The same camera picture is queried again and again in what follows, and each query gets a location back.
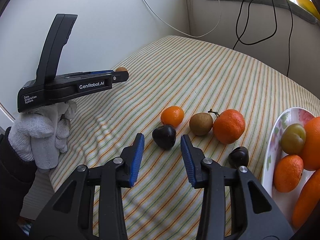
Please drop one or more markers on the yellow bowl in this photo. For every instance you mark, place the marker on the yellow bowl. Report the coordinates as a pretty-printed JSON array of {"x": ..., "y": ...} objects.
[{"x": 309, "y": 6}]

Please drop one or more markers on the white gloved left hand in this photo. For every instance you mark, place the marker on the white gloved left hand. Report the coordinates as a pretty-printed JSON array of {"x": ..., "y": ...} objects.
[{"x": 41, "y": 134}]

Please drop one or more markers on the small orange kumquat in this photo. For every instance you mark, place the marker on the small orange kumquat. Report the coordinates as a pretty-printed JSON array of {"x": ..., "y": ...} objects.
[{"x": 173, "y": 116}]

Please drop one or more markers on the small brown round fruit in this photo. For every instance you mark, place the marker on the small brown round fruit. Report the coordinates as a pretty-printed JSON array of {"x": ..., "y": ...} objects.
[{"x": 121, "y": 69}]

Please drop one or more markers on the striped table cloth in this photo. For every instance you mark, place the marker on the striped table cloth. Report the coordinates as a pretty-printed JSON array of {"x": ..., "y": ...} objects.
[{"x": 196, "y": 76}]

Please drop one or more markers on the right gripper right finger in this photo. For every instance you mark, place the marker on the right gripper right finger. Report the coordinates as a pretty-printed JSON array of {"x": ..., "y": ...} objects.
[{"x": 235, "y": 205}]

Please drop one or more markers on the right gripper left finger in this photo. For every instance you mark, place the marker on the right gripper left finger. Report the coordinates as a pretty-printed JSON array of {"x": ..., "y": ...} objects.
[{"x": 88, "y": 205}]

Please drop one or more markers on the floral white plate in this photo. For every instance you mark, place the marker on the floral white plate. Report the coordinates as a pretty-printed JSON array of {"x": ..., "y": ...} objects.
[{"x": 274, "y": 153}]

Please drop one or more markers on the large orange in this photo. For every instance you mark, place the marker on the large orange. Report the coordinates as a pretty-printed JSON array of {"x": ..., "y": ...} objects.
[
  {"x": 307, "y": 201},
  {"x": 311, "y": 149}
]

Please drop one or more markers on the stemmed mandarin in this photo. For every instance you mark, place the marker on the stemmed mandarin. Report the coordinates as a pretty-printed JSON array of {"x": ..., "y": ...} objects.
[{"x": 229, "y": 126}]

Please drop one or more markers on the green brown plum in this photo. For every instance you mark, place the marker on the green brown plum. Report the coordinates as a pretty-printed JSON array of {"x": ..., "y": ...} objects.
[{"x": 293, "y": 139}]

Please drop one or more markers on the brown kiwi fruit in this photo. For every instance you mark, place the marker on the brown kiwi fruit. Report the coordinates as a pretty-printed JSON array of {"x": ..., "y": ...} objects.
[{"x": 201, "y": 124}]

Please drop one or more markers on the dark plum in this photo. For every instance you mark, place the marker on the dark plum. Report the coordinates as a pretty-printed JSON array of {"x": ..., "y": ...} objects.
[
  {"x": 164, "y": 136},
  {"x": 239, "y": 157}
]

